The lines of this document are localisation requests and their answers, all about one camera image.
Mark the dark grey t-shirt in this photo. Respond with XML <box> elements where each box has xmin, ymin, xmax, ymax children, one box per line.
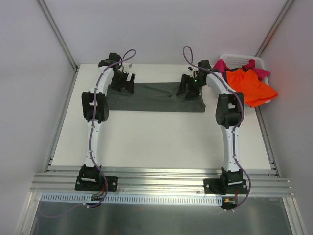
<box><xmin>107</xmin><ymin>82</ymin><xmax>205</xmax><ymax>113</ymax></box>

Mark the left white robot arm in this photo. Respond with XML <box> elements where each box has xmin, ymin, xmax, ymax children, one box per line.
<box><xmin>79</xmin><ymin>49</ymin><xmax>136</xmax><ymax>190</ymax></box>

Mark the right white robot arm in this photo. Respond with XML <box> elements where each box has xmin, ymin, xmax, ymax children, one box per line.
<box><xmin>176</xmin><ymin>60</ymin><xmax>248</xmax><ymax>195</ymax></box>

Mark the magenta t-shirt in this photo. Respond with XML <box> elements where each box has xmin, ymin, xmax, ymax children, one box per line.
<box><xmin>213</xmin><ymin>59</ymin><xmax>271</xmax><ymax>81</ymax></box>

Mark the navy blue t-shirt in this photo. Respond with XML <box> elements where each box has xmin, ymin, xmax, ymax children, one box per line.
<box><xmin>222</xmin><ymin>71</ymin><xmax>228</xmax><ymax>83</ymax></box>

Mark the white plastic laundry basket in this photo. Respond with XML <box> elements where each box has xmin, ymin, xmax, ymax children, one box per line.
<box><xmin>214</xmin><ymin>59</ymin><xmax>270</xmax><ymax>107</ymax></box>

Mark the orange t-shirt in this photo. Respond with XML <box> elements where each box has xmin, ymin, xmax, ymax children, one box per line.
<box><xmin>226</xmin><ymin>68</ymin><xmax>278</xmax><ymax>108</ymax></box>

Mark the left small circuit board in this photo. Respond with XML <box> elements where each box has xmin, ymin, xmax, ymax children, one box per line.
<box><xmin>91</xmin><ymin>194</ymin><xmax>104</xmax><ymax>201</ymax></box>

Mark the small circuit board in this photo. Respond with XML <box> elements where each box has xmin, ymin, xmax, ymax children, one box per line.
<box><xmin>91</xmin><ymin>194</ymin><xmax>104</xmax><ymax>201</ymax></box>
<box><xmin>224</xmin><ymin>197</ymin><xmax>238</xmax><ymax>205</ymax></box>

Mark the right small circuit board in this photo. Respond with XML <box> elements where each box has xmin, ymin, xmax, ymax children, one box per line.
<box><xmin>224</xmin><ymin>197</ymin><xmax>238</xmax><ymax>205</ymax></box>

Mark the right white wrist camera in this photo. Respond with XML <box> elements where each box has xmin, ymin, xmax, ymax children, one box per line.
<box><xmin>187</xmin><ymin>66</ymin><xmax>198</xmax><ymax>78</ymax></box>

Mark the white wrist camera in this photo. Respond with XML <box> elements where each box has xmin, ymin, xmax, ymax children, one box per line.
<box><xmin>187</xmin><ymin>66</ymin><xmax>198</xmax><ymax>78</ymax></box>
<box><xmin>120</xmin><ymin>63</ymin><xmax>133</xmax><ymax>73</ymax></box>

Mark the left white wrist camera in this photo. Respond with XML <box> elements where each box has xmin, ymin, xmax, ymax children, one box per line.
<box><xmin>120</xmin><ymin>63</ymin><xmax>133</xmax><ymax>73</ymax></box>

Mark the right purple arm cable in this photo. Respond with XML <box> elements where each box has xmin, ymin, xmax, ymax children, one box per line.
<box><xmin>182</xmin><ymin>46</ymin><xmax>252</xmax><ymax>212</ymax></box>

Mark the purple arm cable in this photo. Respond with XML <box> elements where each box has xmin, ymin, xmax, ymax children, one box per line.
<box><xmin>88</xmin><ymin>49</ymin><xmax>137</xmax><ymax>209</ymax></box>
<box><xmin>182</xmin><ymin>46</ymin><xmax>252</xmax><ymax>212</ymax></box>

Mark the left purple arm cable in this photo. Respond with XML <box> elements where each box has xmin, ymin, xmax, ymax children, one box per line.
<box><xmin>88</xmin><ymin>49</ymin><xmax>137</xmax><ymax>209</ymax></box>

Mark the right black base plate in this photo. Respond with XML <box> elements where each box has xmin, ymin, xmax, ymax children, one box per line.
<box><xmin>203</xmin><ymin>178</ymin><xmax>248</xmax><ymax>195</ymax></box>

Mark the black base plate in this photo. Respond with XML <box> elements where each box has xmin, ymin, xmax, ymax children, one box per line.
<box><xmin>74</xmin><ymin>176</ymin><xmax>118</xmax><ymax>192</ymax></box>
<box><xmin>203</xmin><ymin>178</ymin><xmax>248</xmax><ymax>195</ymax></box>

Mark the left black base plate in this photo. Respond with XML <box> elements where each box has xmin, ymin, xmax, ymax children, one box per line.
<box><xmin>74</xmin><ymin>176</ymin><xmax>118</xmax><ymax>192</ymax></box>

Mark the aluminium mounting rail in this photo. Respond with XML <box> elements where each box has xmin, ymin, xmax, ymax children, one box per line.
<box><xmin>30</xmin><ymin>166</ymin><xmax>295</xmax><ymax>197</ymax></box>

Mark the white slotted cable duct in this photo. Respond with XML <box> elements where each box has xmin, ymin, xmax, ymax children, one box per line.
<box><xmin>41</xmin><ymin>193</ymin><xmax>222</xmax><ymax>206</ymax></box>

